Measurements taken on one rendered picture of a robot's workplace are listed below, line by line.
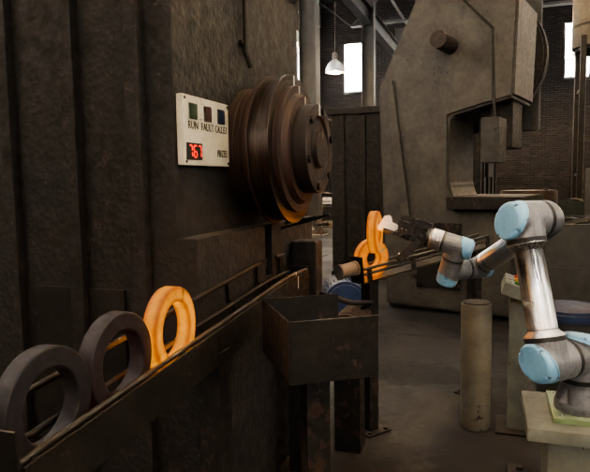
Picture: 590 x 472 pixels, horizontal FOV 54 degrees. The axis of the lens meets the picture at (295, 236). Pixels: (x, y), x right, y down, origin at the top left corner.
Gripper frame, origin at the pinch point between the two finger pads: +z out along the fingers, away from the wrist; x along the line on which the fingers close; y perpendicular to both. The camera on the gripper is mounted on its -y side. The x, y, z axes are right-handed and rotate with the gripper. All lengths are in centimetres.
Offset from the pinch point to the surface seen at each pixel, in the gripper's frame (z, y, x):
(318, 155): 16.7, 20.0, 36.7
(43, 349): 18, -18, 141
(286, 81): 32, 39, 41
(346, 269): 6.2, -18.9, -2.9
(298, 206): 19.4, 2.7, 34.8
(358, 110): 116, 67, -375
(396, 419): -27, -79, -31
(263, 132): 29, 22, 55
